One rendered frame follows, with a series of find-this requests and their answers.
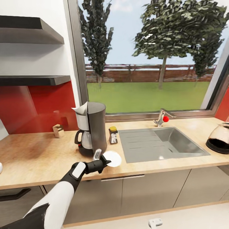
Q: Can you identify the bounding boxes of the electric kettle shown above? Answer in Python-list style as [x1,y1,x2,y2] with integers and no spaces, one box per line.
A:
[206,122,229,154]

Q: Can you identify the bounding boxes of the bottle of coffee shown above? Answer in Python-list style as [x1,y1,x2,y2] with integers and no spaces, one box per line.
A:
[108,126,118,144]

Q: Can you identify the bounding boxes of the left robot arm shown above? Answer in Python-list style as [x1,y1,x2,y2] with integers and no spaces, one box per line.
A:
[0,149,111,229]

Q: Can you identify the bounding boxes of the paper coffee filter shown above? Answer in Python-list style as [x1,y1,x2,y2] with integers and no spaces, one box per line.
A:
[72,102,87,116]

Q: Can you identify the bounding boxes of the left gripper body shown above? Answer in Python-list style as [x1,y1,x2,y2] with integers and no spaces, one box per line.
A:
[93,155,107,174]

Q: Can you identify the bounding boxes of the saucer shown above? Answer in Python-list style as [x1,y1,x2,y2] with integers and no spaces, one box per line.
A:
[103,151,122,167]

